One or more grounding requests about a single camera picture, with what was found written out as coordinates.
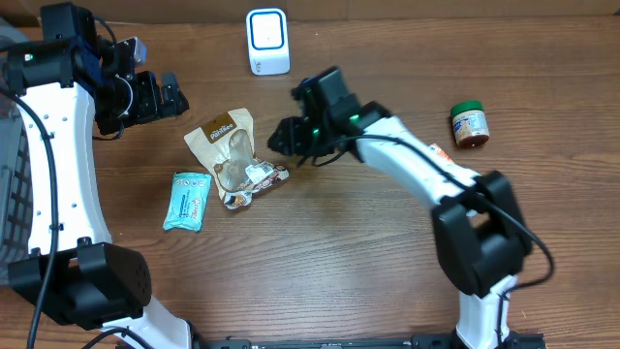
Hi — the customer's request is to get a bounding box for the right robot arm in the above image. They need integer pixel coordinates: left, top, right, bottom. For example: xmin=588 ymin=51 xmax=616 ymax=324
xmin=267 ymin=67 xmax=543 ymax=348

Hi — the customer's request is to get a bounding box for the beige brown snack bag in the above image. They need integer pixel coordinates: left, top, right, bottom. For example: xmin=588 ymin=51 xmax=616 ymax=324
xmin=184 ymin=108 xmax=290 ymax=210

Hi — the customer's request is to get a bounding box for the white barcode scanner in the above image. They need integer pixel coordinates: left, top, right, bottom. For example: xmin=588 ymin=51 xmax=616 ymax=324
xmin=246 ymin=8 xmax=291 ymax=76

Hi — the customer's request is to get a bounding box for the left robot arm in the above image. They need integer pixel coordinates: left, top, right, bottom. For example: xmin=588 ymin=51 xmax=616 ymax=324
xmin=2 ymin=2 xmax=204 ymax=348

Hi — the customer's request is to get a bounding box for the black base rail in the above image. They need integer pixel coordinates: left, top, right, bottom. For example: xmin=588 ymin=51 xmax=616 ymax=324
xmin=202 ymin=333 xmax=548 ymax=349

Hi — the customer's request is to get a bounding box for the light blue wipes pack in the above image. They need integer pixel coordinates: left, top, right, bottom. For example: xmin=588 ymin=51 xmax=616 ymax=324
xmin=163 ymin=173 xmax=211 ymax=232

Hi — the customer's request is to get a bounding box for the grey plastic mesh basket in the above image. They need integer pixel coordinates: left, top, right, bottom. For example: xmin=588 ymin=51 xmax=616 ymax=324
xmin=0 ymin=18 xmax=35 ymax=287

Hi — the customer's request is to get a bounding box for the orange small snack packet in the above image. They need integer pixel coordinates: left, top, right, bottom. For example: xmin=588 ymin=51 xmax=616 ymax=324
xmin=429 ymin=143 xmax=452 ymax=162

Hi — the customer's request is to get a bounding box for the green lid seasoning jar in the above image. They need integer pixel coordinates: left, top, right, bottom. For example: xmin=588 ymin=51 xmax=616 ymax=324
xmin=450 ymin=100 xmax=490 ymax=148

